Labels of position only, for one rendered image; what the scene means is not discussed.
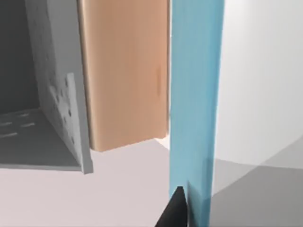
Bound pale wooden drawer front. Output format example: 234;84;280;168
76;0;171;152

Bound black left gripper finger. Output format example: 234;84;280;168
153;186;190;227

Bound light blue object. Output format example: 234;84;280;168
169;0;224;227

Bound grey pierced drawer inside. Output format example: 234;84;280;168
0;0;94;175

